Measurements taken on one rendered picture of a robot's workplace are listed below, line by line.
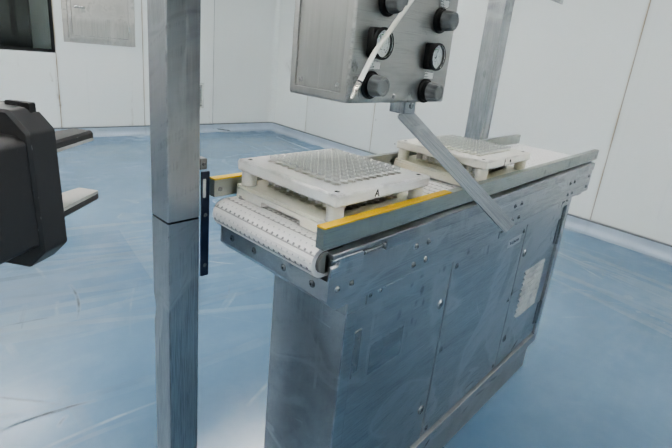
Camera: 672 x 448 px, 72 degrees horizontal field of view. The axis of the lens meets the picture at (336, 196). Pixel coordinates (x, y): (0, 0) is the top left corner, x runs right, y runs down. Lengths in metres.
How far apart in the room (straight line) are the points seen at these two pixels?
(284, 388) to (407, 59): 0.71
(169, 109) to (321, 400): 0.60
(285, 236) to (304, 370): 0.35
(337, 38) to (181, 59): 0.30
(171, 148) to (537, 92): 3.54
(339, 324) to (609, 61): 3.32
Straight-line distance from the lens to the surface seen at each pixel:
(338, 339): 0.87
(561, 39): 4.05
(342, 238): 0.67
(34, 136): 0.39
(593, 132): 3.92
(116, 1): 5.66
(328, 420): 0.98
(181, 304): 0.91
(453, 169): 0.79
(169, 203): 0.82
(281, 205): 0.76
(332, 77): 0.58
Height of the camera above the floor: 1.13
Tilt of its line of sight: 17 degrees down
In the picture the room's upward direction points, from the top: 6 degrees clockwise
